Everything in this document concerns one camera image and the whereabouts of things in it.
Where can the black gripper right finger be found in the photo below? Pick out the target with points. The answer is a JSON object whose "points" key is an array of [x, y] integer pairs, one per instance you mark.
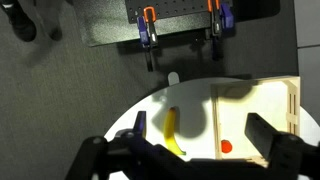
{"points": [[260, 133]]}

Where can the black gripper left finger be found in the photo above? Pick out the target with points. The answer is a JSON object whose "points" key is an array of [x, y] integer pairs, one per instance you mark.
{"points": [[100, 156]]}

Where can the yellow banana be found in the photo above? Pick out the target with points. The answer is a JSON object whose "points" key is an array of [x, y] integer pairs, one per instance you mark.
{"points": [[170, 133]]}

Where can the light wooden crate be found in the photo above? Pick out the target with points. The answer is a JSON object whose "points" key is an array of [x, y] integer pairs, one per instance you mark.
{"points": [[293, 96]]}

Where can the small red ball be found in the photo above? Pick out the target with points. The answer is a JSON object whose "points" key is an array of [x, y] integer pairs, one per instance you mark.
{"points": [[226, 146]]}

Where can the white table base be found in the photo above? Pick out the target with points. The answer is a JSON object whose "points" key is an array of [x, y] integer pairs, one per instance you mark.
{"points": [[173, 78]]}

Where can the purple orange black clamp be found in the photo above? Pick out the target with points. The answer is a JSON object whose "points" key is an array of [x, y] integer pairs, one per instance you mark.
{"points": [[226, 16], [144, 31]]}

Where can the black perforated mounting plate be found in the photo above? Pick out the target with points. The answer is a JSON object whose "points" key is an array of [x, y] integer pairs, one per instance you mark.
{"points": [[180, 10]]}

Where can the black shoe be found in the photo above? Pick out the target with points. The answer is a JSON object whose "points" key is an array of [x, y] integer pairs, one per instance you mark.
{"points": [[20, 23]]}

